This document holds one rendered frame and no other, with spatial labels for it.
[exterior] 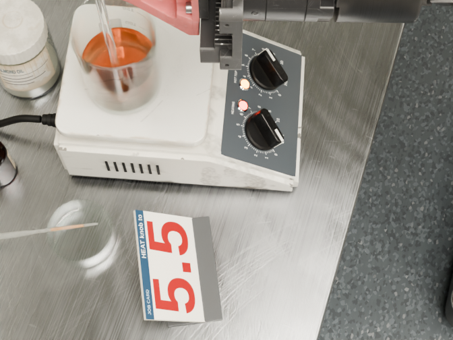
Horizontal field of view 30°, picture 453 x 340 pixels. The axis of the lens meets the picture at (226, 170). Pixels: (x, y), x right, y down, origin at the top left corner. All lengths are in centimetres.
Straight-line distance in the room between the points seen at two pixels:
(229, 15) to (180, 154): 23
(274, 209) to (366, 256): 80
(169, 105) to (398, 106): 101
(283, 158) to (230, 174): 5
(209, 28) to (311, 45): 29
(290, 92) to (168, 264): 18
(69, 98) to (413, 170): 100
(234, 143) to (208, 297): 13
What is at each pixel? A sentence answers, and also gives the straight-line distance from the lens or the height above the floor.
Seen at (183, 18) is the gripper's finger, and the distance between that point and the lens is 52.
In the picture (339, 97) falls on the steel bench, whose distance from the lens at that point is 78.
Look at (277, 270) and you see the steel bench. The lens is 71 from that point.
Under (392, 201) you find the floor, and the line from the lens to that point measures 156.
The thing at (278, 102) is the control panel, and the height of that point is 79.
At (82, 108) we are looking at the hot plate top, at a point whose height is 84.
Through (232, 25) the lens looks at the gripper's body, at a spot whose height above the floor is 103.
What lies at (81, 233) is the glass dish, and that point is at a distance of 73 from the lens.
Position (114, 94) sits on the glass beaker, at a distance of 64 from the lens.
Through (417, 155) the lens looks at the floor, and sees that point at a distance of 160.
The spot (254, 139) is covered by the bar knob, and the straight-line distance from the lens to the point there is 69.
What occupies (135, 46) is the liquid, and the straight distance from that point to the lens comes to 66.
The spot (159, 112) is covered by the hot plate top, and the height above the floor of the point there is 84.
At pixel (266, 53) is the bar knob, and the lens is 71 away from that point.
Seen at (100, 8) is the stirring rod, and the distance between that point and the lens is 56.
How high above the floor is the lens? 144
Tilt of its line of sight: 68 degrees down
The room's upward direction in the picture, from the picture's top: straight up
